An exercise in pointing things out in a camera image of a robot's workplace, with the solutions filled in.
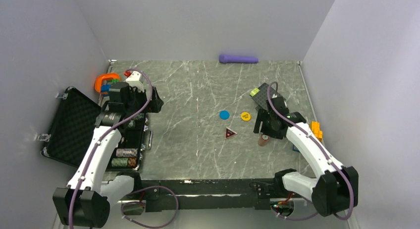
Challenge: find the brown red chip stack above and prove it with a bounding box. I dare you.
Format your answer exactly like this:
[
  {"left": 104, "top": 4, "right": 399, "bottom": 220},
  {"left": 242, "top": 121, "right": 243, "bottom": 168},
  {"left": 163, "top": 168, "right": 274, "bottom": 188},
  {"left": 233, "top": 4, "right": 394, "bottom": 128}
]
[{"left": 258, "top": 134, "right": 270, "bottom": 147}]

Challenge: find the purple cylinder tube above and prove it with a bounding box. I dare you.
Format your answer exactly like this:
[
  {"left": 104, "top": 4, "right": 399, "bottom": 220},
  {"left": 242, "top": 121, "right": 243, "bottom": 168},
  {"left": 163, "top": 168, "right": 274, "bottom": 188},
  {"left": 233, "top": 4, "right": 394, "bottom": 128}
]
[{"left": 218, "top": 54, "right": 259, "bottom": 63}]

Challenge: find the red triangle all-in marker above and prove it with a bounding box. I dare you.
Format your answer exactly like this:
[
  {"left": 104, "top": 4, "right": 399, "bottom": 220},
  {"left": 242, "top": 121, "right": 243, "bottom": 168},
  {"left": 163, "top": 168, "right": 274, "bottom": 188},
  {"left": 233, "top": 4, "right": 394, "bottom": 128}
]
[{"left": 225, "top": 127, "right": 237, "bottom": 139}]

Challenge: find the black poker chip case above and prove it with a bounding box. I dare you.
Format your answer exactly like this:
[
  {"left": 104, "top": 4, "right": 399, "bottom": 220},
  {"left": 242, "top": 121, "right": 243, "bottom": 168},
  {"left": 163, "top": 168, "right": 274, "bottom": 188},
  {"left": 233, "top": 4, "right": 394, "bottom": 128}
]
[{"left": 39, "top": 86, "right": 151, "bottom": 172}]

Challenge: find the blue yellow toy tile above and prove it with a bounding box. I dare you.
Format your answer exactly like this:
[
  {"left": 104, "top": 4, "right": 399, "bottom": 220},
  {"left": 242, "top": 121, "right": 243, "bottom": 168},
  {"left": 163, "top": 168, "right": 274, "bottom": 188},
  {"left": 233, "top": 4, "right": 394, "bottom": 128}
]
[{"left": 292, "top": 145, "right": 299, "bottom": 152}]

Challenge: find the yellow toy block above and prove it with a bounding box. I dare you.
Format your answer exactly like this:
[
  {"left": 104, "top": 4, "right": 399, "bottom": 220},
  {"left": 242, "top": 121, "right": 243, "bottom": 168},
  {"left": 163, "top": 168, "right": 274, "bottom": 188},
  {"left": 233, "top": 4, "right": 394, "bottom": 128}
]
[{"left": 310, "top": 121, "right": 323, "bottom": 142}]

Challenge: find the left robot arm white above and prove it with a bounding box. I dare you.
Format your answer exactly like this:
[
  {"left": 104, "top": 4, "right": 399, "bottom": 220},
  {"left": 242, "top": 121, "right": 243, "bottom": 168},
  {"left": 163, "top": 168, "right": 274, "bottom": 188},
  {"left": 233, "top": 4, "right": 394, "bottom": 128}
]
[{"left": 53, "top": 81, "right": 163, "bottom": 229}]

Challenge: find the dark grey building plate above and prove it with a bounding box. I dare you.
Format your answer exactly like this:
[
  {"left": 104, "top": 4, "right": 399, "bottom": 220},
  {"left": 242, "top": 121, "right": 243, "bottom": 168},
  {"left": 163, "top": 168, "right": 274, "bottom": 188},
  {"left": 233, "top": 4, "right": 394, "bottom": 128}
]
[{"left": 250, "top": 83, "right": 269, "bottom": 111}]

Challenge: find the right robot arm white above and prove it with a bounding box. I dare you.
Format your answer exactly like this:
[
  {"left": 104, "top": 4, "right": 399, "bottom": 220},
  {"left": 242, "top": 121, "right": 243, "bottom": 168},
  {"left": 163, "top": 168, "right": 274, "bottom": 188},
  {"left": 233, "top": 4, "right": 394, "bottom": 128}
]
[{"left": 254, "top": 97, "right": 359, "bottom": 217}]

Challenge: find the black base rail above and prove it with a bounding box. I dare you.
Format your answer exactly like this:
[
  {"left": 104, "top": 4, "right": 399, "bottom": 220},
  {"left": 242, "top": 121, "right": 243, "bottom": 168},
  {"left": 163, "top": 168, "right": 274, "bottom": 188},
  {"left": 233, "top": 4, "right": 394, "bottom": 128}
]
[{"left": 120, "top": 178, "right": 299, "bottom": 212}]

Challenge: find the blue round dealer button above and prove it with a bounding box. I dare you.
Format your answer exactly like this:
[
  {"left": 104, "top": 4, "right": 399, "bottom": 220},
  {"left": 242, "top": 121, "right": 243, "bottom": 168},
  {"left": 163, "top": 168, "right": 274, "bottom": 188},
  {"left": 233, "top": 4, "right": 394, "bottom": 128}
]
[{"left": 219, "top": 110, "right": 230, "bottom": 120}]

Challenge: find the yellow round dealer button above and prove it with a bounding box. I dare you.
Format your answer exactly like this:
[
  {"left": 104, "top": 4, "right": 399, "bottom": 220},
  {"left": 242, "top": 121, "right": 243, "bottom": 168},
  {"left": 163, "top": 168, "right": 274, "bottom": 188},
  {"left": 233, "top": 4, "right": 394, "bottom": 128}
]
[{"left": 240, "top": 112, "right": 252, "bottom": 121}]

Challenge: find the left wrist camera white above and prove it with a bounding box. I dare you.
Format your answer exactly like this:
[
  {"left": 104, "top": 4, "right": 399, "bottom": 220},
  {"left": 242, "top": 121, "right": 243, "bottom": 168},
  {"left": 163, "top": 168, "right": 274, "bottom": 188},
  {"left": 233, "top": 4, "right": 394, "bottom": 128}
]
[{"left": 124, "top": 70, "right": 144, "bottom": 92}]

